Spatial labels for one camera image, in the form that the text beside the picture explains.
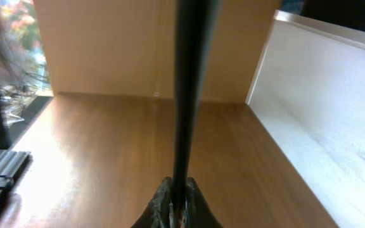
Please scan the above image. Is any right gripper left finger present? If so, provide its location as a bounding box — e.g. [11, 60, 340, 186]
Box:
[131, 177, 172, 228]

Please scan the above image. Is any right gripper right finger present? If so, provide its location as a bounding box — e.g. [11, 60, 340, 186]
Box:
[185, 177, 222, 228]

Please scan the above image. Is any black USB cable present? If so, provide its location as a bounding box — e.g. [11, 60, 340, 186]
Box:
[169, 0, 224, 228]

